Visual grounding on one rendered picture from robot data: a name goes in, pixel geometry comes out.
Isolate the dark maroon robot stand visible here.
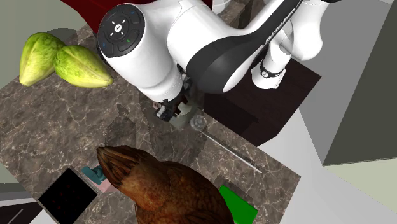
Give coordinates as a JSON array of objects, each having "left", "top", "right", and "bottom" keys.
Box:
[{"left": 203, "top": 58, "right": 322, "bottom": 147}]

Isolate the teal and pink toy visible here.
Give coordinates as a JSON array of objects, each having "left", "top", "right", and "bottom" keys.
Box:
[{"left": 81, "top": 165, "right": 117, "bottom": 194}]

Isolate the grey cabinet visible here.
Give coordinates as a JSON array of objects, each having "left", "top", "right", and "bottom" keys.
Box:
[{"left": 321, "top": 0, "right": 397, "bottom": 167}]

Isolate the brown hen figure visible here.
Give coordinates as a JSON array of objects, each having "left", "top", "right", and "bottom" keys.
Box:
[{"left": 95, "top": 144, "right": 235, "bottom": 224}]

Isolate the black square box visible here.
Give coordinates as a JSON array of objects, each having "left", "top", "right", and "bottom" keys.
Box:
[{"left": 37, "top": 167, "right": 99, "bottom": 224}]

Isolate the green box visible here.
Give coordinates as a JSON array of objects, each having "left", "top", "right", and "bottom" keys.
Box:
[{"left": 218, "top": 185, "right": 259, "bottom": 224}]

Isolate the green ribbed star fruit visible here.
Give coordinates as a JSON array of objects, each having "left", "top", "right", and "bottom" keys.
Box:
[
  {"left": 53, "top": 44, "right": 115, "bottom": 89},
  {"left": 19, "top": 32, "right": 67, "bottom": 87}
]

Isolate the dark red rounded furniture piece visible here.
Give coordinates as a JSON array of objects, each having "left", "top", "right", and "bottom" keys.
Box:
[{"left": 60, "top": 0, "right": 215, "bottom": 34}]

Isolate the silver long-handled round utensil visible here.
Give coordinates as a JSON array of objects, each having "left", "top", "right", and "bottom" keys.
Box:
[{"left": 190, "top": 114, "right": 263, "bottom": 174}]

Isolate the pale grey cup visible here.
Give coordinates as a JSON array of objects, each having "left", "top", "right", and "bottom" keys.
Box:
[{"left": 169, "top": 102, "right": 204, "bottom": 130}]

